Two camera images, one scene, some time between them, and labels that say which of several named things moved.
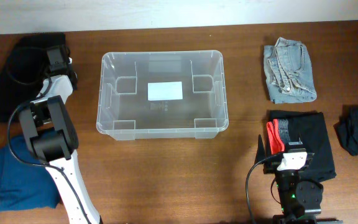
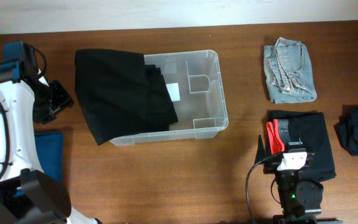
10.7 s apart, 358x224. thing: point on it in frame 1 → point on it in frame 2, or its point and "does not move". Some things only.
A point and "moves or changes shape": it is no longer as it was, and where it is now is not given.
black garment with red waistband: x=302 y=130 does not move
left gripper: x=58 y=56 → x=61 y=94
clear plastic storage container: x=162 y=94 does not move
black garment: x=23 y=72 moves or changes shape
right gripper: x=260 y=154 does not move
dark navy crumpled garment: x=357 y=130 does not move
